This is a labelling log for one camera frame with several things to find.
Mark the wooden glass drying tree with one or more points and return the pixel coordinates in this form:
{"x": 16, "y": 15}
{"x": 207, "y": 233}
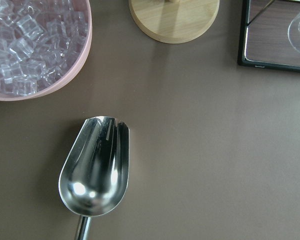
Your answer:
{"x": 174, "y": 21}

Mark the black glass holder tray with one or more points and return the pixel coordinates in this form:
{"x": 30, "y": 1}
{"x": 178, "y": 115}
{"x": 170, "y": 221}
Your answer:
{"x": 263, "y": 41}

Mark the pink bowl of ice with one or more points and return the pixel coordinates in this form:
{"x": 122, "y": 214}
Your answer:
{"x": 43, "y": 45}

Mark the metal ice scoop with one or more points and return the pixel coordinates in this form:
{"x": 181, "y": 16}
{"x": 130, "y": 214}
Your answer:
{"x": 95, "y": 175}

